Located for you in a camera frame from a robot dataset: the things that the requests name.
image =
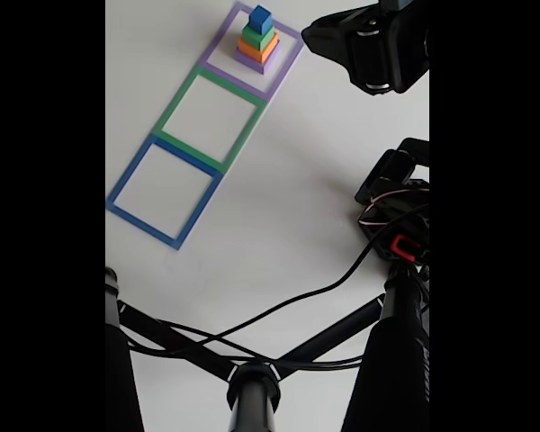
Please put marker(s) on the large purple block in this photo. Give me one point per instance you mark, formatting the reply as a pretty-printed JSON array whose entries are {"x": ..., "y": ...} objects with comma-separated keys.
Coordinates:
[{"x": 270, "y": 60}]

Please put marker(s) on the green cube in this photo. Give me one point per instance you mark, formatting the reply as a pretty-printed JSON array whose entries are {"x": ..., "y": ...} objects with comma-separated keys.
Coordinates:
[{"x": 256, "y": 37}]

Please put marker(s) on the small blue cube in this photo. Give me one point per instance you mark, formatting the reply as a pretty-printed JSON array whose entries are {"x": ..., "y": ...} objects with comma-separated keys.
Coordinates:
[{"x": 258, "y": 18}]

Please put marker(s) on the orange block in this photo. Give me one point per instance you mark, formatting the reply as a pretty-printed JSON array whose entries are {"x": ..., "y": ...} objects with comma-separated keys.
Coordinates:
[{"x": 256, "y": 50}]

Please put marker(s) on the red clamp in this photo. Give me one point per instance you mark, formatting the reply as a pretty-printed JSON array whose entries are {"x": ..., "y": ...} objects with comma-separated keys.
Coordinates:
[{"x": 398, "y": 245}]

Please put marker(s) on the black tripod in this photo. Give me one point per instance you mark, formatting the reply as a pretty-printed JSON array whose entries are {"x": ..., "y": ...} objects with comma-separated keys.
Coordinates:
[{"x": 396, "y": 360}]

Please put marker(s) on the purple square frame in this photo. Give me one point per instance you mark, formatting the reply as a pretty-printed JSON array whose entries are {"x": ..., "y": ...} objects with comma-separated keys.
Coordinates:
[{"x": 216, "y": 45}]

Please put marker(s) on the green square frame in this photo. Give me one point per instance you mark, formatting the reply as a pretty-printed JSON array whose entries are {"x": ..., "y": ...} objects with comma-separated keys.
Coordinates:
[{"x": 171, "y": 114}]

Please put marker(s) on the blue square frame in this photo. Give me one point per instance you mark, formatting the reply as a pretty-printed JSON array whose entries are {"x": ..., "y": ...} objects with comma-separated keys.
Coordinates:
[{"x": 126, "y": 198}]

